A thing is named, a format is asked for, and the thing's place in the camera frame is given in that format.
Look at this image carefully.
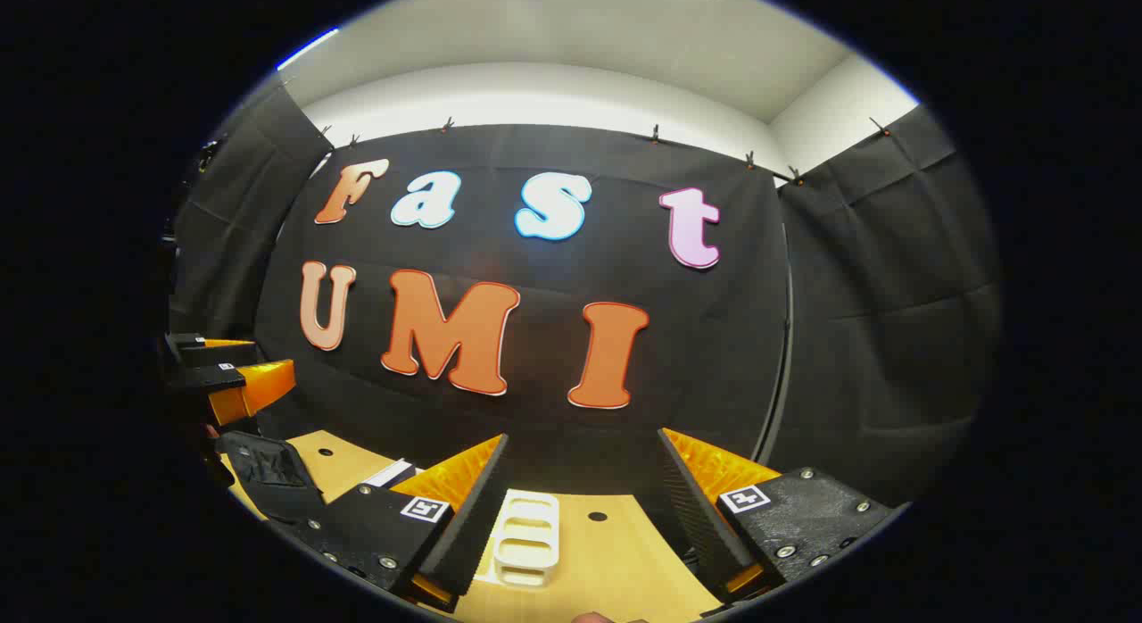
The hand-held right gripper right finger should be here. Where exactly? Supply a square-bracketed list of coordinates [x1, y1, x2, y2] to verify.
[658, 427, 904, 606]

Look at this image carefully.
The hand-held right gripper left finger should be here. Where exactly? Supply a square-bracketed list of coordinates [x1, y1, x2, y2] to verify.
[297, 433, 510, 615]

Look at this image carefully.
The white bookshelf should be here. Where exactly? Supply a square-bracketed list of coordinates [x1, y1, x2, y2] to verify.
[477, 489, 563, 590]

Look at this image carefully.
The blue cover book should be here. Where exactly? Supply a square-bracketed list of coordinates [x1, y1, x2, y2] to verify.
[361, 459, 420, 492]

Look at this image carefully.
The black schoolbag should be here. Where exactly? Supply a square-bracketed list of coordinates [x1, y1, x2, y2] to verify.
[217, 431, 329, 524]

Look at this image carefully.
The ceiling light strip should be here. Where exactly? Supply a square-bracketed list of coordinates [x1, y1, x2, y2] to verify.
[275, 27, 342, 72]

